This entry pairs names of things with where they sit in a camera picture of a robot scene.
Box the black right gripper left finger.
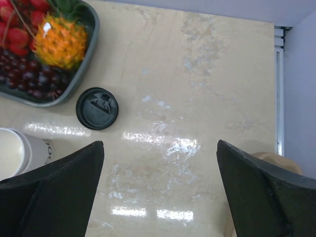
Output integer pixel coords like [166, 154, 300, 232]
[0, 141, 104, 237]

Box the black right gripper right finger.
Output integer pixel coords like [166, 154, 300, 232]
[216, 140, 316, 237]

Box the white paper coffee cup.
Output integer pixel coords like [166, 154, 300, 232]
[0, 128, 53, 180]

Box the black coffee cup lid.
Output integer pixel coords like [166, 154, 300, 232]
[76, 87, 119, 130]

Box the brown cardboard cup carrier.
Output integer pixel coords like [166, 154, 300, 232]
[252, 152, 303, 175]

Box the dark red grape bunch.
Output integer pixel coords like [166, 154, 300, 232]
[0, 48, 71, 101]

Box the orange plastic pineapple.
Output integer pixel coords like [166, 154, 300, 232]
[34, 0, 88, 71]

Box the dark green fruit tray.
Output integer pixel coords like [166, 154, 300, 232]
[0, 2, 100, 108]

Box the aluminium frame rail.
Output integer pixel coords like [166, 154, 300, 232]
[274, 26, 290, 156]

